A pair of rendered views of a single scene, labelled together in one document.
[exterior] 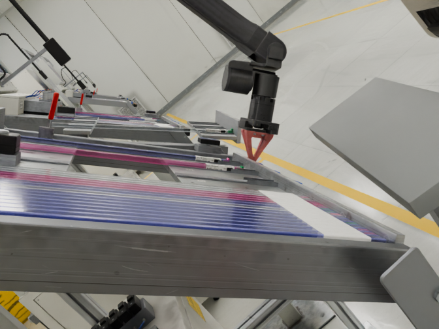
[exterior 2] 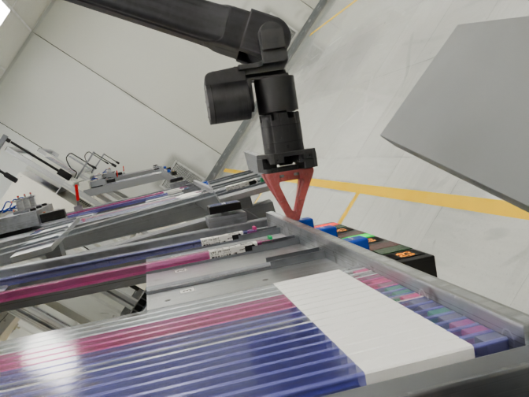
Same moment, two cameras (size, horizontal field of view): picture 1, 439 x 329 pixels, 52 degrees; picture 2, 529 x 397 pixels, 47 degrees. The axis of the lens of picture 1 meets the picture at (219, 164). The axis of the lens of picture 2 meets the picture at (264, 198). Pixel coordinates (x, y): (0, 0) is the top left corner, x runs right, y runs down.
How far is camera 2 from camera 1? 0.22 m
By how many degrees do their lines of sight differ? 6
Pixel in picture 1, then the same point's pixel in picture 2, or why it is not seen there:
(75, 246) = not seen: outside the picture
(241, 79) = (231, 98)
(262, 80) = (265, 88)
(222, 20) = (173, 16)
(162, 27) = (183, 59)
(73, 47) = (79, 124)
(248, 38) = (222, 30)
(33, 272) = not seen: outside the picture
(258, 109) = (274, 135)
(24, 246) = not seen: outside the picture
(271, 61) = (269, 54)
